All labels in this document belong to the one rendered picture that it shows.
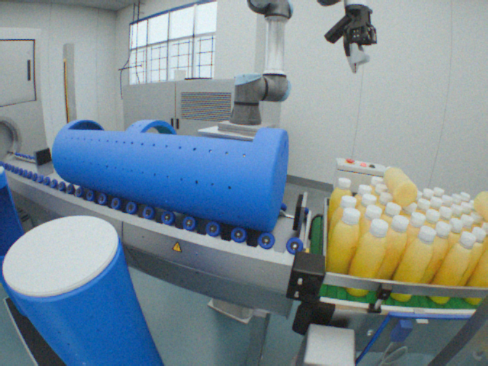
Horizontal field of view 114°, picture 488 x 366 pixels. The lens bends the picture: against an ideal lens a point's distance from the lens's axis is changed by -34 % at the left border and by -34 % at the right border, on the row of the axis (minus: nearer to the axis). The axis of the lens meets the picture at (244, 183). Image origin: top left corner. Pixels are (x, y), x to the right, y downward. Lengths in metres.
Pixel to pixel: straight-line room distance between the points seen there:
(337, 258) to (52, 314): 0.60
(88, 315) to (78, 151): 0.57
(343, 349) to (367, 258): 0.21
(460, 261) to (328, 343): 0.36
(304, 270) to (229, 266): 0.26
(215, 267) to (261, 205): 0.26
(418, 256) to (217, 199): 0.48
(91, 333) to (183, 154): 0.46
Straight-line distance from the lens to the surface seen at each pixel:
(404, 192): 0.66
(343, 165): 0.89
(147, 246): 0.81
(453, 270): 0.66
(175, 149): 0.62
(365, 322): 0.64
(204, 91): 2.54
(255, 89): 1.06
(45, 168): 1.52
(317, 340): 0.57
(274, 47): 1.16
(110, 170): 0.77
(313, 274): 0.50
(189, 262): 0.74
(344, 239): 0.55
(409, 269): 0.60
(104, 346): 0.60
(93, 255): 0.51
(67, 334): 0.55
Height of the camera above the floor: 1.33
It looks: 22 degrees down
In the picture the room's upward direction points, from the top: 3 degrees clockwise
